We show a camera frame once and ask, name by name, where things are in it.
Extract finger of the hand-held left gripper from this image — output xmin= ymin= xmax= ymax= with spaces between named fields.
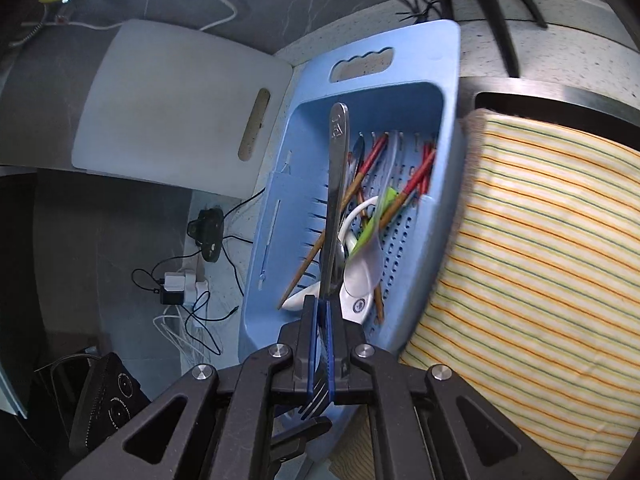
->
xmin=270 ymin=416 xmax=333 ymax=466

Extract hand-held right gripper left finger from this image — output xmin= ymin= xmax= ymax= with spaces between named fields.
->
xmin=62 ymin=296 xmax=317 ymax=480

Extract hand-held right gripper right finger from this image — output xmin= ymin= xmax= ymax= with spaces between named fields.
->
xmin=327 ymin=299 xmax=576 ymax=480

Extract white emblem ceramic spoon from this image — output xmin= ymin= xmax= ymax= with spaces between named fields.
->
xmin=339 ymin=196 xmax=387 ymax=322

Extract green plastic spoon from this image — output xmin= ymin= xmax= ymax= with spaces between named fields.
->
xmin=347 ymin=186 xmax=401 ymax=261

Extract blue plastic drain basket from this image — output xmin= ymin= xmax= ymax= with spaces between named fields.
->
xmin=237 ymin=19 xmax=462 ymax=416

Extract metal fork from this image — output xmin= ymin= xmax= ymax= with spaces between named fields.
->
xmin=299 ymin=102 xmax=351 ymax=418

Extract clear plastic spoon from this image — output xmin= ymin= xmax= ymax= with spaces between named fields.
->
xmin=382 ymin=131 xmax=403 ymax=196

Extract pile of red-tipped chopsticks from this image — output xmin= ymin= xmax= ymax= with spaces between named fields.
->
xmin=277 ymin=132 xmax=438 ymax=323

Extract white charger plugs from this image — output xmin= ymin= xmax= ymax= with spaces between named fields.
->
xmin=160 ymin=269 xmax=211 ymax=307

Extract yellow striped cloth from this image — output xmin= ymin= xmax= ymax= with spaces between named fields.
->
xmin=330 ymin=109 xmax=640 ymax=480

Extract white cutting board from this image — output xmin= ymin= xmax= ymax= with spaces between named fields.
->
xmin=71 ymin=19 xmax=293 ymax=198

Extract steel sink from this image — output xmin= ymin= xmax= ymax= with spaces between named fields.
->
xmin=457 ymin=75 xmax=640 ymax=153

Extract black tripod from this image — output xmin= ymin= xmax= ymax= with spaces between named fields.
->
xmin=425 ymin=0 xmax=551 ymax=78

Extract white charging cable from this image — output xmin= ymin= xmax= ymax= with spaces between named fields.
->
xmin=152 ymin=305 xmax=211 ymax=366

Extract thin black cable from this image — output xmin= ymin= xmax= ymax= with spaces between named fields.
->
xmin=131 ymin=187 xmax=266 ymax=356

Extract black tripod cable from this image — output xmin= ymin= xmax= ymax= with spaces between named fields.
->
xmin=390 ymin=0 xmax=441 ymax=23

